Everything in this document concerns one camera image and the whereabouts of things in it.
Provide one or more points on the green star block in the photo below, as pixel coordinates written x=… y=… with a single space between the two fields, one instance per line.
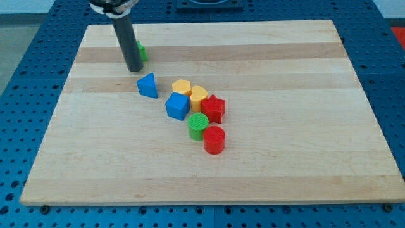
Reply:
x=142 y=51

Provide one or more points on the robot arm flange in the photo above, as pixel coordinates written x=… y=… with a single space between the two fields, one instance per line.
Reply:
x=113 y=9

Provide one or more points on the red star block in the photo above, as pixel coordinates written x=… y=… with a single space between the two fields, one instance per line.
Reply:
x=214 y=108

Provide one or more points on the wooden board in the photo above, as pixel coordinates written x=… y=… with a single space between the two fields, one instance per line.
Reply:
x=299 y=128

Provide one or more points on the green cylinder block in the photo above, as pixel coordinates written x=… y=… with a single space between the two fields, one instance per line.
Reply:
x=197 y=124

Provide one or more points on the yellow heart block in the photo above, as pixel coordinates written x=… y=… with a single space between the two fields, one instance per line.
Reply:
x=198 y=95

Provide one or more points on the red cylinder block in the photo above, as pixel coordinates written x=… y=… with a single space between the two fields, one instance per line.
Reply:
x=214 y=140

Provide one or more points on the blue cube block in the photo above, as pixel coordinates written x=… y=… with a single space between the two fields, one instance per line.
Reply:
x=177 y=106

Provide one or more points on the yellow hexagon block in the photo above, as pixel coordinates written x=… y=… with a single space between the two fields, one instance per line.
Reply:
x=182 y=86

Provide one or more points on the blue triangle block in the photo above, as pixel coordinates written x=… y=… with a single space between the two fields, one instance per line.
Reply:
x=147 y=86

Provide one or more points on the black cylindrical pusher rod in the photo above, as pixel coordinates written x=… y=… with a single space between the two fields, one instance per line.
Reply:
x=128 y=43

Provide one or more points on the dark blue base plate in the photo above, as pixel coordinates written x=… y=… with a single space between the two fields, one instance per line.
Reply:
x=188 y=5

